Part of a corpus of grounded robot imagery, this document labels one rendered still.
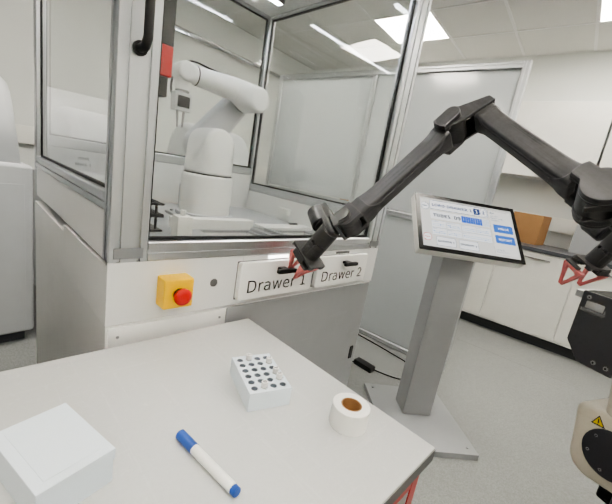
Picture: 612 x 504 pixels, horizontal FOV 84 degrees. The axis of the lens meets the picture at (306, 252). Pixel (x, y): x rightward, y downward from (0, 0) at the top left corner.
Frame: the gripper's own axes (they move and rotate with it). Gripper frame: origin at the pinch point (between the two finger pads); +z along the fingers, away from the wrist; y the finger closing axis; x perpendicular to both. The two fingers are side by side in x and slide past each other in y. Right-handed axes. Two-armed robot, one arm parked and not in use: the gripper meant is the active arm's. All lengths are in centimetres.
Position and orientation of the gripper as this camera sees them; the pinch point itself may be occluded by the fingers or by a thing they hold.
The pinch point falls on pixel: (293, 272)
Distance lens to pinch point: 104.4
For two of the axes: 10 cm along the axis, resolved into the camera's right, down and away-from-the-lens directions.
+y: -4.7, -7.8, 4.2
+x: -7.0, 0.3, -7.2
